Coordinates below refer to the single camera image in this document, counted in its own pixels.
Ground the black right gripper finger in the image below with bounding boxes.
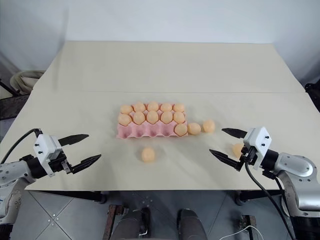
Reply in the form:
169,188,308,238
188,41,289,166
221,127,249,139
209,148,242,173

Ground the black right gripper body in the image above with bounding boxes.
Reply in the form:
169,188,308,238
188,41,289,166
238,143,258,167

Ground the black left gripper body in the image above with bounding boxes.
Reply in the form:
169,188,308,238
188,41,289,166
48,146,74,175

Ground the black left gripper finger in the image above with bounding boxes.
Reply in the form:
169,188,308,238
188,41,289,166
58,133,90,147
70,153,102,175

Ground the pink egg tray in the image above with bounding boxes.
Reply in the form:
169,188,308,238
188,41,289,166
115,102,189,140

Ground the black table leg with caster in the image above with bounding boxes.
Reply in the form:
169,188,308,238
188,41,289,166
83,190,109,205

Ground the dark rounded shape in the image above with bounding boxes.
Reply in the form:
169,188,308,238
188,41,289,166
116,206,152,240
176,208,205,240

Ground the beige cloth bag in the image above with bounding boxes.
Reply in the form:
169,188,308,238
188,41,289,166
9,70,46,95

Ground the black metal stand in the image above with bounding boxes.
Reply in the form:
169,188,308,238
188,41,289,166
0,78,21,97

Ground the black equipment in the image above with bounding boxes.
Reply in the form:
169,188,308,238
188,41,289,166
303,81,320,114

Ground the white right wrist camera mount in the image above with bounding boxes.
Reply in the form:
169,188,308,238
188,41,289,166
242,126,273,171

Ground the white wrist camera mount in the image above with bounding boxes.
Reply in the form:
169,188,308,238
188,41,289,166
242,126,273,171
33,133,63,178

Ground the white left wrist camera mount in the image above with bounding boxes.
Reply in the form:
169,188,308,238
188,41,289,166
33,133,63,178

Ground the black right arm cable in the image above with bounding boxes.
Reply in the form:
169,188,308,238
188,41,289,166
243,159,296,240

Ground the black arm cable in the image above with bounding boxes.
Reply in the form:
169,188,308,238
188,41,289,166
243,159,296,240
0,128,43,164

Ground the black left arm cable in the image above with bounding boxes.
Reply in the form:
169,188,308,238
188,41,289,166
0,128,43,164

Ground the rusty metal post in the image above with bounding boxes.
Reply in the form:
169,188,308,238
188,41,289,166
106,204,121,240
240,214,259,240

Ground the thin white cable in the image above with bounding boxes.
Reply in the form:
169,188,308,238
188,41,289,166
225,224,261,240

